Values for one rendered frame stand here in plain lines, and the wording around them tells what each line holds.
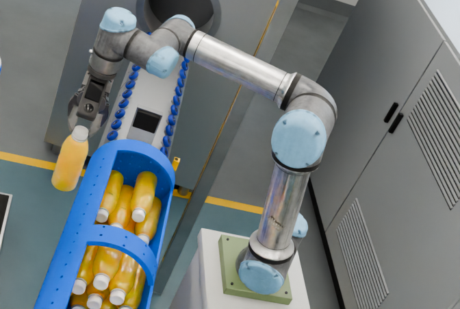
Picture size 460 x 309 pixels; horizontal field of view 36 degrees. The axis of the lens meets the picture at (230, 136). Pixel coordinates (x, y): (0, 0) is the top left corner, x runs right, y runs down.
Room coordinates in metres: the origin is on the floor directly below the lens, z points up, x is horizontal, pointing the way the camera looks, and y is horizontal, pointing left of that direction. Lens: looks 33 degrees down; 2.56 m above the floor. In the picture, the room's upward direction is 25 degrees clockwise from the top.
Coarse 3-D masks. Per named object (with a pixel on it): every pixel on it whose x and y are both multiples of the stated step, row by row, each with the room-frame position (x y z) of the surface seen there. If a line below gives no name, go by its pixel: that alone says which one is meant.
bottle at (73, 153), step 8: (72, 136) 1.40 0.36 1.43; (64, 144) 1.39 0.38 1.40; (72, 144) 1.39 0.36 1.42; (80, 144) 1.40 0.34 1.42; (64, 152) 1.38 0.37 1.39; (72, 152) 1.38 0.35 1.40; (80, 152) 1.39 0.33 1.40; (64, 160) 1.38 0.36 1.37; (72, 160) 1.38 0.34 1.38; (80, 160) 1.39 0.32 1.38; (56, 168) 1.39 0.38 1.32; (64, 168) 1.38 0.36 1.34; (72, 168) 1.38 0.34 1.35; (80, 168) 1.40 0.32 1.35; (56, 176) 1.39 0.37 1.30; (64, 176) 1.38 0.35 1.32; (72, 176) 1.39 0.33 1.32; (56, 184) 1.38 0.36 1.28; (64, 184) 1.38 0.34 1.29; (72, 184) 1.40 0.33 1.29
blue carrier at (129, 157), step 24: (120, 144) 1.73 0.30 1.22; (144, 144) 1.76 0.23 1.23; (96, 168) 1.63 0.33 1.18; (120, 168) 1.76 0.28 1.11; (144, 168) 1.77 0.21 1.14; (168, 168) 1.76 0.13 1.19; (96, 192) 1.50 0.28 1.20; (168, 192) 1.79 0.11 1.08; (72, 216) 1.43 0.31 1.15; (96, 216) 1.41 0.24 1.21; (72, 240) 1.31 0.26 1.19; (96, 240) 1.31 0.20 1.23; (120, 240) 1.34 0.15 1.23; (72, 264) 1.22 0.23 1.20; (144, 264) 1.33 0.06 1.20; (48, 288) 1.15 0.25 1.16; (72, 288) 1.14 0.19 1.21; (144, 288) 1.39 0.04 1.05
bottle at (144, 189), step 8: (144, 176) 1.74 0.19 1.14; (152, 176) 1.75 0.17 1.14; (136, 184) 1.70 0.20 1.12; (144, 184) 1.70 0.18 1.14; (152, 184) 1.72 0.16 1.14; (136, 192) 1.66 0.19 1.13; (144, 192) 1.67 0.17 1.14; (152, 192) 1.69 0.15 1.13; (136, 200) 1.63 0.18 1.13; (144, 200) 1.63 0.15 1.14; (152, 200) 1.66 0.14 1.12; (136, 208) 1.60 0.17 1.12; (144, 208) 1.62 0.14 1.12
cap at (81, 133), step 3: (78, 126) 1.42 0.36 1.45; (81, 126) 1.43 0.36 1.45; (75, 129) 1.40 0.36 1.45; (78, 129) 1.41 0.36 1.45; (81, 129) 1.42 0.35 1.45; (84, 129) 1.42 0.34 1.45; (87, 129) 1.42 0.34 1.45; (75, 132) 1.40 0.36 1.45; (78, 132) 1.40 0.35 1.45; (81, 132) 1.41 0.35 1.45; (84, 132) 1.41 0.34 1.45; (87, 132) 1.41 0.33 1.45; (75, 135) 1.39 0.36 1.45; (78, 135) 1.39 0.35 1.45; (81, 135) 1.40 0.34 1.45; (84, 135) 1.40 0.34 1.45; (87, 135) 1.41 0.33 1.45; (78, 138) 1.39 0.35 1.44; (81, 138) 1.40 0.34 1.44; (84, 138) 1.40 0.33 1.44
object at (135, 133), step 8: (136, 112) 2.15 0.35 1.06; (144, 112) 2.15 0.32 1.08; (152, 112) 2.16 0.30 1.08; (160, 112) 2.18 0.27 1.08; (136, 120) 2.14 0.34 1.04; (144, 120) 2.15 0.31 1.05; (152, 120) 2.15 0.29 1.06; (160, 120) 2.17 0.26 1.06; (136, 128) 2.16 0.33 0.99; (144, 128) 2.15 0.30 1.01; (152, 128) 2.15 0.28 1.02; (128, 136) 2.15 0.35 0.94; (136, 136) 2.16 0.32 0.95; (144, 136) 2.17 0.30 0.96; (152, 136) 2.17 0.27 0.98
